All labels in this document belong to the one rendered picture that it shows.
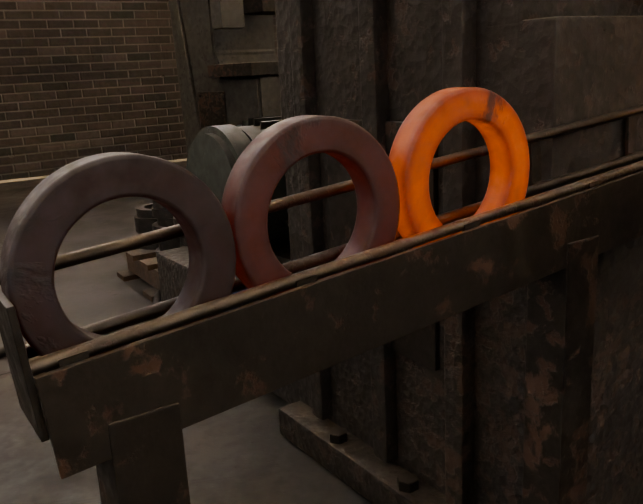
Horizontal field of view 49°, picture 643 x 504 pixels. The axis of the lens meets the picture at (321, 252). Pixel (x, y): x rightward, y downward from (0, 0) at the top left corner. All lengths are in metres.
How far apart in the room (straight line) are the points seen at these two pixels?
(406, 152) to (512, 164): 0.15
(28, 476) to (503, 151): 1.27
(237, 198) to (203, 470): 1.06
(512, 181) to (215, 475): 1.00
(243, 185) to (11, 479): 1.23
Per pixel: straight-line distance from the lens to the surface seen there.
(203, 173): 2.10
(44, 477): 1.70
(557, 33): 0.99
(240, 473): 1.58
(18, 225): 0.55
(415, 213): 0.72
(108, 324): 0.63
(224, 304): 0.59
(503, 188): 0.81
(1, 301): 0.56
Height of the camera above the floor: 0.82
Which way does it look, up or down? 15 degrees down
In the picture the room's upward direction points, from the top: 3 degrees counter-clockwise
